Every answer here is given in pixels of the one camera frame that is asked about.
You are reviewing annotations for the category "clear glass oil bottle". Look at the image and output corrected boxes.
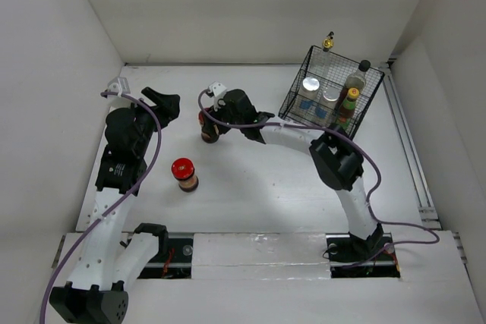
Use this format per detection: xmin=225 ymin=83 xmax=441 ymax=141
xmin=321 ymin=31 xmax=334 ymax=78

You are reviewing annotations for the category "silver lid shaker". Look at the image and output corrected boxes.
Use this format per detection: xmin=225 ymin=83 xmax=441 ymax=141
xmin=298 ymin=77 xmax=320 ymax=110
xmin=315 ymin=87 xmax=339 ymax=119

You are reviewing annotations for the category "black wire rack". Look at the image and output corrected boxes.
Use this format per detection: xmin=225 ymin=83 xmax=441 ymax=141
xmin=278 ymin=46 xmax=384 ymax=138

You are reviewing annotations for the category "green label sauce bottle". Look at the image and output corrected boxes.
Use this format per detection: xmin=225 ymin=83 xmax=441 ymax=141
xmin=335 ymin=87 xmax=360 ymax=130

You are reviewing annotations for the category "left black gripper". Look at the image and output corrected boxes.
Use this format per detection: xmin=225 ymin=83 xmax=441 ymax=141
xmin=122 ymin=88 xmax=178 ymax=156

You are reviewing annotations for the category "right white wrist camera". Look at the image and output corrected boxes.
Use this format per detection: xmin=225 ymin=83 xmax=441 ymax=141
xmin=206 ymin=82 xmax=227 ymax=111

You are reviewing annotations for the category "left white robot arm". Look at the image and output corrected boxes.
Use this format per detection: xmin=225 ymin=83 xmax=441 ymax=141
xmin=39 ymin=87 xmax=180 ymax=323

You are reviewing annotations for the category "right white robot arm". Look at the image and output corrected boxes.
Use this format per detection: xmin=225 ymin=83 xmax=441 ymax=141
xmin=198 ymin=83 xmax=383 ymax=261

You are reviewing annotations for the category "dark soy sauce bottle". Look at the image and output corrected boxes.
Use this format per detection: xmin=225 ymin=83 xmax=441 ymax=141
xmin=339 ymin=60 xmax=371 ymax=104

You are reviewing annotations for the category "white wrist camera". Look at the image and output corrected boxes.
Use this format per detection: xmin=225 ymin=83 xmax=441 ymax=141
xmin=206 ymin=82 xmax=227 ymax=111
xmin=106 ymin=77 xmax=131 ymax=99

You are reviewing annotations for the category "red lid jar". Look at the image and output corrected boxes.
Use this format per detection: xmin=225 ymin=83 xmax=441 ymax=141
xmin=171 ymin=158 xmax=199 ymax=193
xmin=198 ymin=112 xmax=219 ymax=143

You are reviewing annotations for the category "red lid jar front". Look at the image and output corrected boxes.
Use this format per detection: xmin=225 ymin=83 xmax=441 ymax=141
xmin=171 ymin=158 xmax=199 ymax=193

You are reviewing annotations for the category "red lid jar back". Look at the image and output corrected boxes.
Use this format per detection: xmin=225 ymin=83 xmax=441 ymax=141
xmin=198 ymin=112 xmax=219 ymax=143

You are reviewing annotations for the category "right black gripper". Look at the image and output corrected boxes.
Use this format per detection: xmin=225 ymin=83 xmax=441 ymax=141
xmin=201 ymin=99 xmax=244 ymax=139

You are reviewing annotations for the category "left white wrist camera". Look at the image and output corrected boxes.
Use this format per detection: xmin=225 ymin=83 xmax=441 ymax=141
xmin=106 ymin=77 xmax=131 ymax=99

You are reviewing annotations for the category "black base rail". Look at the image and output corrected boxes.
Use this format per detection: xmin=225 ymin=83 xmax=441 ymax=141
xmin=139 ymin=233 xmax=401 ymax=280

